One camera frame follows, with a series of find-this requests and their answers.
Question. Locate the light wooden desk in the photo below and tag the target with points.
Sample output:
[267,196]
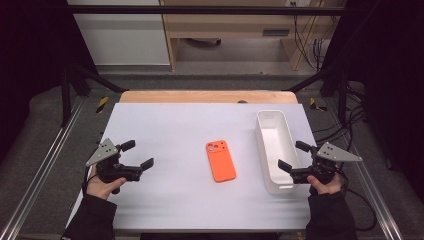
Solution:
[226,23]

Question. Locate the person's left hand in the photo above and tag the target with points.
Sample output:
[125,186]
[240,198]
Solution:
[100,188]

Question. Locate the black horizontal frame bar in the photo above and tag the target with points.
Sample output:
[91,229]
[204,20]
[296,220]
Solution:
[200,10]

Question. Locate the black frame strut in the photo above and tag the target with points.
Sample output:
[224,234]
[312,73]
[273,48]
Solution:
[96,80]
[313,78]

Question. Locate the white table cover sheet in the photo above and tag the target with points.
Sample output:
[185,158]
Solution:
[173,133]

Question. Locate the black curtain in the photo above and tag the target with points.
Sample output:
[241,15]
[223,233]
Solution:
[30,50]
[390,66]

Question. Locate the white plastic storage bin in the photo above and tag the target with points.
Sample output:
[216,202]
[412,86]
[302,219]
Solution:
[276,143]

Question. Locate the aluminium floor rail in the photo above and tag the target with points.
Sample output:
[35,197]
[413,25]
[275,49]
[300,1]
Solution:
[373,186]
[43,166]

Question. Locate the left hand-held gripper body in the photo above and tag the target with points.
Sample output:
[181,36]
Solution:
[110,170]

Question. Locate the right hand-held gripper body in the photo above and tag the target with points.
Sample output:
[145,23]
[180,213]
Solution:
[333,155]

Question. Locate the person's right hand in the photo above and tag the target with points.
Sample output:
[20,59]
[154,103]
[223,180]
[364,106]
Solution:
[328,187]

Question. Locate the white cabinet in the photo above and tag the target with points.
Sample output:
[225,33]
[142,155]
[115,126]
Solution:
[123,40]

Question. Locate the orange phone case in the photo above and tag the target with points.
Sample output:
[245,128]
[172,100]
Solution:
[220,161]

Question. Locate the yellow black tape marker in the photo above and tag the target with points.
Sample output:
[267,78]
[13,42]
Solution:
[102,104]
[315,104]

